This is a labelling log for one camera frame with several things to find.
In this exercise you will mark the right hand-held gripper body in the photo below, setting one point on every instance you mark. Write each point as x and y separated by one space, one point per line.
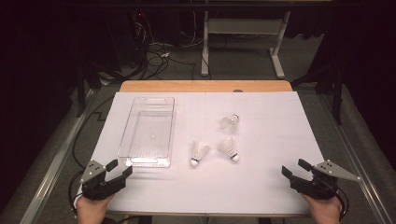
320 188

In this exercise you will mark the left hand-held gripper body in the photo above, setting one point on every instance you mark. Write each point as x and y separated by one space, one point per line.
99 186

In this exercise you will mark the clear plastic tray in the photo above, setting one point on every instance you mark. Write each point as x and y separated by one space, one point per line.
146 133

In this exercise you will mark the white shuttlecock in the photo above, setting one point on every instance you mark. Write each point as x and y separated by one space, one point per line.
199 151
229 123
229 147

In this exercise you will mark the person's right hand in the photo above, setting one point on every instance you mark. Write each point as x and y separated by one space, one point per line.
327 213

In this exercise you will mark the person's left hand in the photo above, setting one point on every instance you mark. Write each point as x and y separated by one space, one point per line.
91 213

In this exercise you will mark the white table sheet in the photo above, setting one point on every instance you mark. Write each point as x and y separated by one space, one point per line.
280 124

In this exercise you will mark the person's grey trousers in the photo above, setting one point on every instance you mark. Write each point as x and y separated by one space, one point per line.
174 221

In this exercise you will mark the black stand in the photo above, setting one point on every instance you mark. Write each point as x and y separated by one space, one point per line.
81 93
337 99

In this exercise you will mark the grey table grommet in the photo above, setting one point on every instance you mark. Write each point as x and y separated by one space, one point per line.
238 90

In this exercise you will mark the dark curtain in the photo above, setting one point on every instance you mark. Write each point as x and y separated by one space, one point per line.
31 93
367 77

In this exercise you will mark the wooden table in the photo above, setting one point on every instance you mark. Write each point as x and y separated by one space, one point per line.
202 86

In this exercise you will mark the dark equipment box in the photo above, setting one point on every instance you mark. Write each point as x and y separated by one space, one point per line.
127 37

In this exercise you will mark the aluminium floor rail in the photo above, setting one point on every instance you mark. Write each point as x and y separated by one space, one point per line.
351 152
56 163

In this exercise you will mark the white metal desk frame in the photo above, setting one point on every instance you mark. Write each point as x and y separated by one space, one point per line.
243 26

